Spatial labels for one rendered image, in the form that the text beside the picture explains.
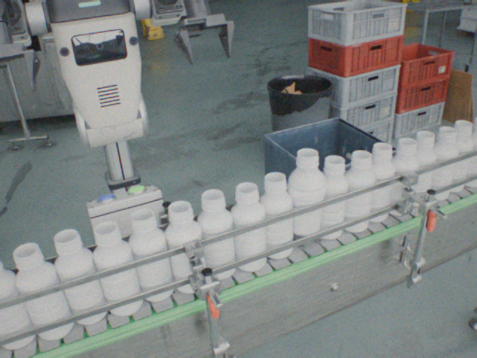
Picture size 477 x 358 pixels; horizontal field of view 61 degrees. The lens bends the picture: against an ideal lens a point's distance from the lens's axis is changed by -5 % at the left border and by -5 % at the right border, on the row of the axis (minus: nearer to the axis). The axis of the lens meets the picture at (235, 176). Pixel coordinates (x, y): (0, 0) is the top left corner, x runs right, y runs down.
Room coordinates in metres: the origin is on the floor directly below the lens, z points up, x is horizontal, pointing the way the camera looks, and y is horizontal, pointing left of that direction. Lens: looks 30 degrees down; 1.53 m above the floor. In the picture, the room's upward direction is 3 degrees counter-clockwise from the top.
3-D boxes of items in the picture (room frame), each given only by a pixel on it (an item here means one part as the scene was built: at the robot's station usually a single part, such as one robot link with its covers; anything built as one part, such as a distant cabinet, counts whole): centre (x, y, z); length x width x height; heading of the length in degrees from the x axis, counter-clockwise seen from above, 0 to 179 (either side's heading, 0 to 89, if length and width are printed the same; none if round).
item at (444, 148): (0.80, -0.46, 1.08); 0.06 x 0.06 x 0.17
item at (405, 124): (3.49, -1.55, 0.11); 0.61 x 0.41 x 0.22; 116
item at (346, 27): (3.12, -0.94, 1.00); 0.61 x 0.41 x 0.22; 120
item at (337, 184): (0.69, -0.18, 1.08); 0.06 x 0.06 x 0.17
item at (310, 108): (2.81, -0.48, 0.32); 0.45 x 0.45 x 0.64
